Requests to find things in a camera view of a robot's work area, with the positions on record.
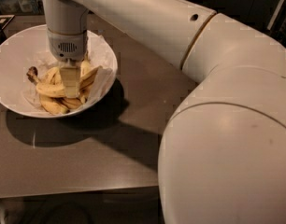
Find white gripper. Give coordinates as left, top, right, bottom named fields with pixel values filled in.
left=47, top=29, right=88, bottom=98

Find yellow banana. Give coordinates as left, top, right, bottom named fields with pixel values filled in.
left=36, top=66, right=102, bottom=98

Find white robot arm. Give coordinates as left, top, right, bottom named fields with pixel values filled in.
left=72, top=0, right=286, bottom=224

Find banana bunch in bowl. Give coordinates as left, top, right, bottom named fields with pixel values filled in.
left=26, top=55, right=93, bottom=115

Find white paper bowl liner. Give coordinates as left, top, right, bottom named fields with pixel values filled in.
left=22, top=33, right=118, bottom=116

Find white bowl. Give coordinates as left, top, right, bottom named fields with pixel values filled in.
left=0, top=23, right=119, bottom=119

